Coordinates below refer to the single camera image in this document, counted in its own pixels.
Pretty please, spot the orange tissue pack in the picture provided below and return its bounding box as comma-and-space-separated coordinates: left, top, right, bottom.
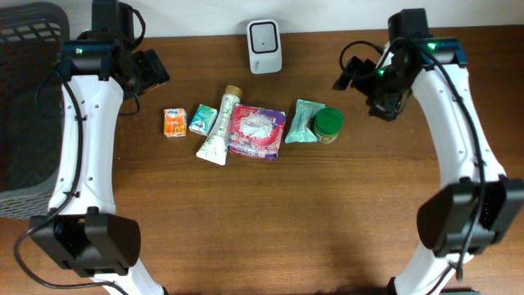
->
164, 108, 187, 138

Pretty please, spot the green lid jar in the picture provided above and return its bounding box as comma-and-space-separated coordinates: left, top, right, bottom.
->
314, 107, 344, 143

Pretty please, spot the teal tissue pack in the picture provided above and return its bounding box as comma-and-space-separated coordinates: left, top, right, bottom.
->
189, 104, 218, 136

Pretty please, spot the green wet wipes pack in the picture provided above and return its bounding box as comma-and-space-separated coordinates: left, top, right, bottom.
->
285, 99, 325, 143

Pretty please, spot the white tube with cork cap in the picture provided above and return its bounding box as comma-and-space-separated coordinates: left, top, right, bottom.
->
196, 85, 242, 166

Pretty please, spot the red purple tissue pack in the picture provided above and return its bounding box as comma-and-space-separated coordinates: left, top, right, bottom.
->
228, 104, 286, 160

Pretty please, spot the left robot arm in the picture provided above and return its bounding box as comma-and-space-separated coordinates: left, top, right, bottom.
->
26, 1, 169, 294

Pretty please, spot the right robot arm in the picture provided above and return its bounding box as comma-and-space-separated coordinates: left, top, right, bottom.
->
334, 8, 523, 294

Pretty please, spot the white barcode scanner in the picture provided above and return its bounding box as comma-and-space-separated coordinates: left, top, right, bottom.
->
246, 19, 282, 75

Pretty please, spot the grey plastic mesh basket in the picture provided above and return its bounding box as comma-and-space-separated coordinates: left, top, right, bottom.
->
1, 2, 70, 220

